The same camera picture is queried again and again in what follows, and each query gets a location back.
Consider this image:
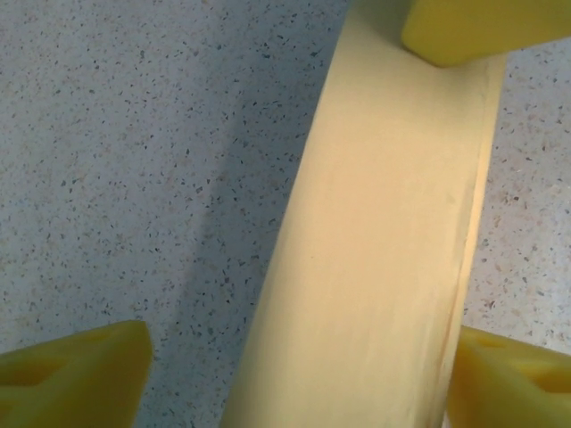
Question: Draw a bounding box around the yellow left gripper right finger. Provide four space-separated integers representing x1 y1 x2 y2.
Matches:
445 325 571 428

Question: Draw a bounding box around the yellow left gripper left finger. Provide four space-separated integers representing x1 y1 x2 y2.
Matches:
0 319 153 428

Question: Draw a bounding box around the yellow paper box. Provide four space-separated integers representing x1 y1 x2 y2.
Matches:
220 0 508 428

